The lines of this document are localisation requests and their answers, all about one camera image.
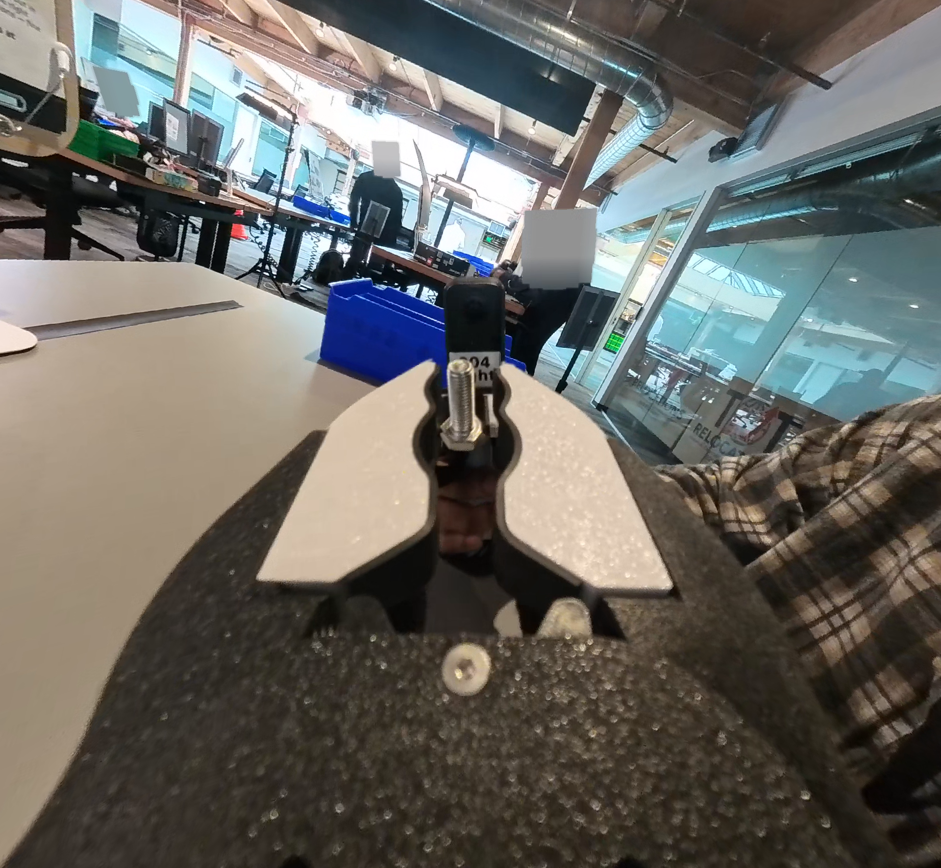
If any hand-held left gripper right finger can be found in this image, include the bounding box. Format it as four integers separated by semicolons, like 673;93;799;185
500;368;677;597

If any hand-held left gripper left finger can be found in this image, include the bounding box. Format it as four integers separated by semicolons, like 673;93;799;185
256;360;442;596

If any silver hex bolt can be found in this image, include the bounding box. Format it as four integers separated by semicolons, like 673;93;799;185
439;360;484;452

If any person's right hand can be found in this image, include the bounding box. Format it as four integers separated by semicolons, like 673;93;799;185
441;479;501;566

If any black electronic device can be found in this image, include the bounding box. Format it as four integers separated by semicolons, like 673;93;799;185
414;249;473;280

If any wooden work table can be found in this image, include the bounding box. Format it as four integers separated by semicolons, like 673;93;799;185
371;243;526;318

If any blue plastic bin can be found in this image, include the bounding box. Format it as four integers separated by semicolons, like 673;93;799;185
320;279;530;380

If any black tablet stand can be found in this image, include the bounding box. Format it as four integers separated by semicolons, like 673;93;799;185
556;286;620;395

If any black tripod stand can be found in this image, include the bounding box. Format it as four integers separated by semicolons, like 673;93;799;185
235;93;313;299

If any black hanging panel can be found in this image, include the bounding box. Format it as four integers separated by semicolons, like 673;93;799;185
323;23;596;138

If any black mesh bin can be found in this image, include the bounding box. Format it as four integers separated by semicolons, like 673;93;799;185
137;210;191;263

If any black computer monitor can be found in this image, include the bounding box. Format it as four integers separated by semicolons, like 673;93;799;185
190;111;226;168
160;100;194;156

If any black office chair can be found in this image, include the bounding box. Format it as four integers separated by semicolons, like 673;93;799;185
0;173;127;264

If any green plastic crate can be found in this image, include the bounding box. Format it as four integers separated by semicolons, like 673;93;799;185
74;120;141;160

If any wooden desk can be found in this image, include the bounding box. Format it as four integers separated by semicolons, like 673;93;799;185
0;141;276;274

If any silver ventilation duct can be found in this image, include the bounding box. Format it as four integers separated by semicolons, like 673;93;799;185
290;0;674;186

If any grey wall box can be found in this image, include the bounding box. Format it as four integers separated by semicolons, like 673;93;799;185
735;102;782;158

